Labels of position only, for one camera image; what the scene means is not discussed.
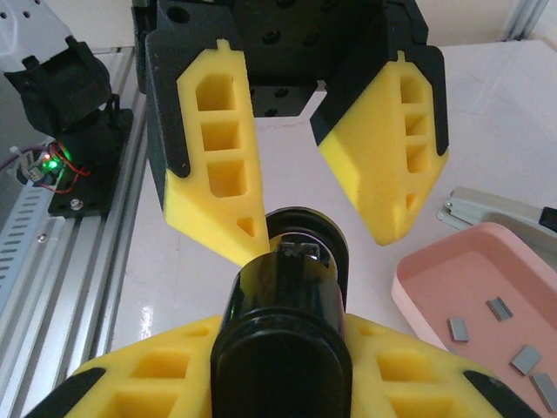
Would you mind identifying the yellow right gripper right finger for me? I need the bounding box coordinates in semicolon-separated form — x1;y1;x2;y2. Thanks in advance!
346;313;543;418

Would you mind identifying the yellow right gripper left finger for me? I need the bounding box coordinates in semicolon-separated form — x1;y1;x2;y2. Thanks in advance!
21;313;224;418

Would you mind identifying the silver metal stapler magazine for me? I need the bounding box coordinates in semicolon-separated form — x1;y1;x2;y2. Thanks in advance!
436;185;557;249

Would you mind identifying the pink plastic tray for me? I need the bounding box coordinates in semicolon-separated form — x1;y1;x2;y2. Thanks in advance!
390;221;557;418

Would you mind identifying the grey staple strip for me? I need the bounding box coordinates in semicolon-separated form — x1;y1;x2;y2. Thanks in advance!
447;317;471;344
529;372;557;413
510;345;543;375
486;296;514;322

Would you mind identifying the black controller board with LED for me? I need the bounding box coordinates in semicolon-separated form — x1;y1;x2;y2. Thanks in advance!
16;145;66;189

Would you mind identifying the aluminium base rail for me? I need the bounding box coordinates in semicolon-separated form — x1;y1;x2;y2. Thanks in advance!
0;45;151;418

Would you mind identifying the grey slotted cable duct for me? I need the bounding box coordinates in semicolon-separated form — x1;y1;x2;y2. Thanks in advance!
0;180;60;288

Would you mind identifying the purple cable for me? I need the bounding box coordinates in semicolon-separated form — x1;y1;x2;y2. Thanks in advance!
0;145;53;175

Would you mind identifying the aluminium frame post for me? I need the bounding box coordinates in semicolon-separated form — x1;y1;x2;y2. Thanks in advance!
494;0;550;44

